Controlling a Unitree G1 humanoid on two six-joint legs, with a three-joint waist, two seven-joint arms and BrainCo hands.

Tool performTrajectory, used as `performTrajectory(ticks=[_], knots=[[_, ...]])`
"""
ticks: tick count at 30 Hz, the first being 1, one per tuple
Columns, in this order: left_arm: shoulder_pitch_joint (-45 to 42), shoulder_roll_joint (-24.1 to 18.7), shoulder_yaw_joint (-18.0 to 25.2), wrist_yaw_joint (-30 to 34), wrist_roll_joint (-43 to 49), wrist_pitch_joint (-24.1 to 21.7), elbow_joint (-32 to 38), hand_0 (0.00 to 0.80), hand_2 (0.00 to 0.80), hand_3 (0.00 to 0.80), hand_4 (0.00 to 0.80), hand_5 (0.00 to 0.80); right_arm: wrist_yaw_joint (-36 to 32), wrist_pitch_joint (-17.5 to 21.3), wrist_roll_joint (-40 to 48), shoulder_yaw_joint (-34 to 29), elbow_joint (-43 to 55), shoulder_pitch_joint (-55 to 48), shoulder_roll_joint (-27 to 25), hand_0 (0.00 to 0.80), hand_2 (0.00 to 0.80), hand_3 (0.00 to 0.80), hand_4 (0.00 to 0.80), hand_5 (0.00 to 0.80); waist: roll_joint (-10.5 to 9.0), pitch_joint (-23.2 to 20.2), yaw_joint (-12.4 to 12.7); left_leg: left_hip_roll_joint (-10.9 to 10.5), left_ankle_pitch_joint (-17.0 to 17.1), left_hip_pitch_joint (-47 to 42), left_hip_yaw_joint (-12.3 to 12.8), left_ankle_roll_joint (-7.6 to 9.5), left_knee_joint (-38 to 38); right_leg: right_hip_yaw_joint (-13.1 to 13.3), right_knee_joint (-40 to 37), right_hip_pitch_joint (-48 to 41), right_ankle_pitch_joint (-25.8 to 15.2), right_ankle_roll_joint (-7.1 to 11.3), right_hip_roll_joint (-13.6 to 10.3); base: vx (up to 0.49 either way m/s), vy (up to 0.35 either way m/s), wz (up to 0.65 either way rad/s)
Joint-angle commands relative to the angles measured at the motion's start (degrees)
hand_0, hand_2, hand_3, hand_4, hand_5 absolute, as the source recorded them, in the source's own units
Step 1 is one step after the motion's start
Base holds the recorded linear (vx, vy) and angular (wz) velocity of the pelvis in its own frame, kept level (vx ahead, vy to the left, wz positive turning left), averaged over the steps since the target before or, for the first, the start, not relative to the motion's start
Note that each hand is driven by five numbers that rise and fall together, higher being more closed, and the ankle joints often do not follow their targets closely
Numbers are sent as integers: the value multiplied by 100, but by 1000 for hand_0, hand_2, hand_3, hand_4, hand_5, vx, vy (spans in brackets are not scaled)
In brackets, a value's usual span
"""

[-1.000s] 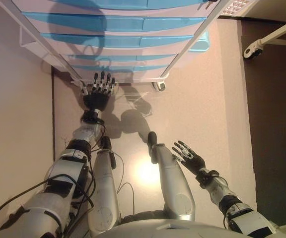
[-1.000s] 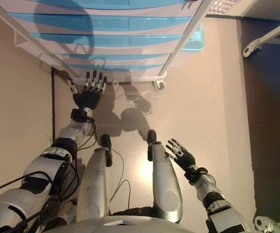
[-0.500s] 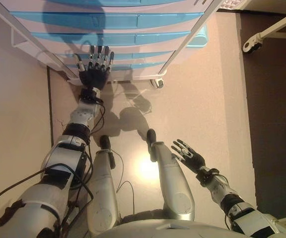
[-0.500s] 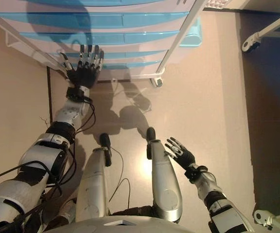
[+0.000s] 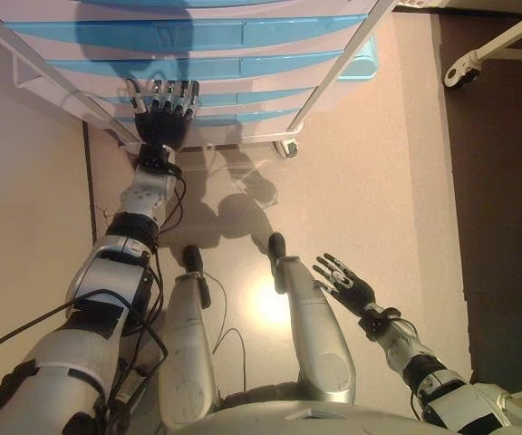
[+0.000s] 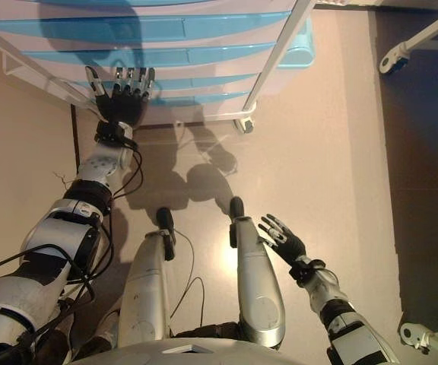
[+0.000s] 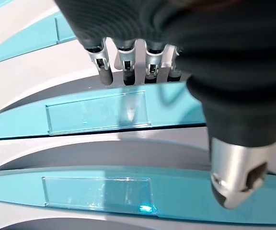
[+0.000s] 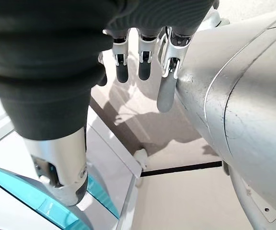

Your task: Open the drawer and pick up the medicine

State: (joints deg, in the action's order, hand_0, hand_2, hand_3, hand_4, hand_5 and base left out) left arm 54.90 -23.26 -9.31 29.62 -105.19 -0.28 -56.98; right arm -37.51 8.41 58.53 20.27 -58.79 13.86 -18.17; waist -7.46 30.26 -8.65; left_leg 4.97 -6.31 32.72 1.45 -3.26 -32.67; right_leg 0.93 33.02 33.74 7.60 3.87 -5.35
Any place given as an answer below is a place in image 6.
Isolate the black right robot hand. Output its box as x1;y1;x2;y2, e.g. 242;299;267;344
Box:
257;213;307;267

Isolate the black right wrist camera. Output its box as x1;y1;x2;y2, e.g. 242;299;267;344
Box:
289;258;326;288

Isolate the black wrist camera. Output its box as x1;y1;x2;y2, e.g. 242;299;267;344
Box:
94;120;135;148
289;258;326;288

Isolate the silver robot leg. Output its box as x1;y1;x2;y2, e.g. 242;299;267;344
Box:
118;207;176;349
228;196;287;349

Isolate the grey cart caster wheel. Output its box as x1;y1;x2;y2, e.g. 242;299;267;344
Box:
235;116;256;135

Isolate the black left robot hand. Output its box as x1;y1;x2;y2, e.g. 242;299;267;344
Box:
84;65;156;126

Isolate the silver left robot leg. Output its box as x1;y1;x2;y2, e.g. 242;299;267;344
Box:
118;207;176;349

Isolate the silver right robot leg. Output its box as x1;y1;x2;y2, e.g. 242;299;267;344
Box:
228;196;287;349

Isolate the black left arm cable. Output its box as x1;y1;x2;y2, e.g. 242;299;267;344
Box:
0;140;144;332

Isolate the white hospital bed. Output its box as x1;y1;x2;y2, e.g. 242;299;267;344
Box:
379;0;438;365

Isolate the white medical cart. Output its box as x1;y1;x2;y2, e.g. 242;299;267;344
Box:
0;0;316;134

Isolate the grey robot torso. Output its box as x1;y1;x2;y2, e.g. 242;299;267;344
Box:
70;336;334;365

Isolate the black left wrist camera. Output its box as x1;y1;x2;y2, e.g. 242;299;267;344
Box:
94;120;135;148

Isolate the blue lidded waste bin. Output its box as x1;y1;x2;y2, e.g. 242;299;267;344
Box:
275;17;316;71

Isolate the white bed caster wheel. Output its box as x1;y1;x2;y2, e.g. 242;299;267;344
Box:
398;322;433;351
379;44;411;74

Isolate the thin grey leg cable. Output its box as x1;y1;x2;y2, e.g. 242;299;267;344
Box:
168;227;207;329

